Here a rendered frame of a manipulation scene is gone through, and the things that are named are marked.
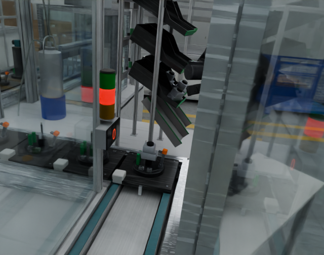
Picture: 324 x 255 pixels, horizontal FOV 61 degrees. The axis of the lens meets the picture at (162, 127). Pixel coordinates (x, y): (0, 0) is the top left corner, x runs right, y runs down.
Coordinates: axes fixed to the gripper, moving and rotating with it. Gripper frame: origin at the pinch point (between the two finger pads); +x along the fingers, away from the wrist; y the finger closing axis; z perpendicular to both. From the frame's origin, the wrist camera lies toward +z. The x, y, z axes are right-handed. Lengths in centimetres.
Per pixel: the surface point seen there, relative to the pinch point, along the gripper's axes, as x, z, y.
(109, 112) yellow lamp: -3.2, 30.0, 26.1
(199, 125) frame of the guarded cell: -29, 1, 90
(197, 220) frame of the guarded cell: -23, 0, 90
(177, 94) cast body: 0.4, 13.5, -17.1
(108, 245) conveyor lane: 34, 23, 44
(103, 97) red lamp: -7.9, 31.9, 26.6
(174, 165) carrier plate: 28.4, 9.3, -1.1
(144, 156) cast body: 21.4, 21.4, 7.3
